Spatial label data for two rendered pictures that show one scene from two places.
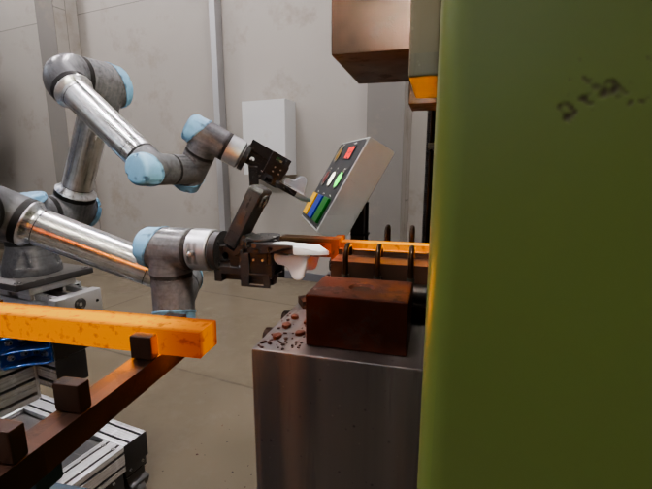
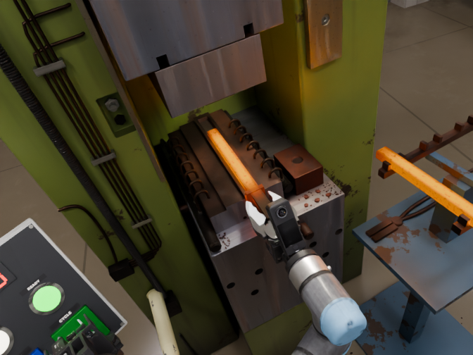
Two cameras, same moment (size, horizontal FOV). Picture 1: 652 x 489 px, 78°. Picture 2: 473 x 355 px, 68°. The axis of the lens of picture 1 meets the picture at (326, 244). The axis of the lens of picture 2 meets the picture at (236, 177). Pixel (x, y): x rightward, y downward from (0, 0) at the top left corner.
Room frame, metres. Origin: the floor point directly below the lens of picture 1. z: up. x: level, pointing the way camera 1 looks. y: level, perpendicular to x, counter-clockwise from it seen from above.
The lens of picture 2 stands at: (0.96, 0.49, 1.61)
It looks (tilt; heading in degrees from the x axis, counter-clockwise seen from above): 42 degrees down; 242
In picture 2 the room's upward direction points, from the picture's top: 15 degrees counter-clockwise
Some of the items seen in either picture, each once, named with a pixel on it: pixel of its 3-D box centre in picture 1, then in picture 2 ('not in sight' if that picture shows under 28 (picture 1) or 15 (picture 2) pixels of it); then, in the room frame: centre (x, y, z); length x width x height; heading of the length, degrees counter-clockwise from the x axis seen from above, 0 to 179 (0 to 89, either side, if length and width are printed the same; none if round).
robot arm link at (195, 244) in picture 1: (206, 249); (310, 272); (0.70, 0.21, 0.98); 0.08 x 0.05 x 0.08; 165
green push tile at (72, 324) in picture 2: (322, 210); (81, 332); (1.11, 0.01, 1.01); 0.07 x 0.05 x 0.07; 10
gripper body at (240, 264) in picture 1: (248, 256); (289, 246); (0.69, 0.13, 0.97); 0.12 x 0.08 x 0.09; 75
